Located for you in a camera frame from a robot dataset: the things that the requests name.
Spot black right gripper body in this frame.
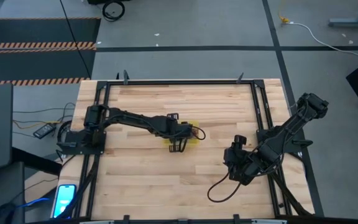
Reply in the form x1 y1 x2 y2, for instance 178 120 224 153
224 146 256 177

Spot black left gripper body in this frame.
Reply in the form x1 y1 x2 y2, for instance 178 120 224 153
175 121 196 140

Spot black USB-C cable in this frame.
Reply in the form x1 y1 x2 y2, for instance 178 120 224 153
206 170 242 203
190 125 207 141

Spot yellow translucent plastic bin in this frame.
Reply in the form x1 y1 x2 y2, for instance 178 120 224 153
162 119 201 146

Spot smartphone with blue screen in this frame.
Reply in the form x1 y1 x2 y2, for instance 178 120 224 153
53 184 77 218

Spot black power adapter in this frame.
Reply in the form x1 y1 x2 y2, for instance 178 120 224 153
32 123 57 140

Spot black hazard-striped floor mat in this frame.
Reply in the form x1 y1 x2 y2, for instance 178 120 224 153
0 17 102 88

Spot black aluminium table frame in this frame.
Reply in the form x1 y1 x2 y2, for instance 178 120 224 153
73 70 315 224

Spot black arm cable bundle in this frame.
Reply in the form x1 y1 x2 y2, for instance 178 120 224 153
270 172 313 217
57 154 101 220

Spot coiled black floor cable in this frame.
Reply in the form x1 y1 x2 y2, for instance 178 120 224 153
101 1 126 22

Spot thin black hanging cable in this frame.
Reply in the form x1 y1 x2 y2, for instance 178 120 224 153
59 0 92 79

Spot white floor cable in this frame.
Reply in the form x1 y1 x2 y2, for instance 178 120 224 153
289 21 358 65

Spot yellow extension cable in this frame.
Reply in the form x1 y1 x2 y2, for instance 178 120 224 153
277 12 291 24

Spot yellow wire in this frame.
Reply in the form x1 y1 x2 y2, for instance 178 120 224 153
12 119 58 130

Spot blue cable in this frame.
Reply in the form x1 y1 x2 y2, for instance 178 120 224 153
16 197 51 209

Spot grey desk leg frame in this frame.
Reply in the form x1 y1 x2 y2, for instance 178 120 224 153
328 0 358 29

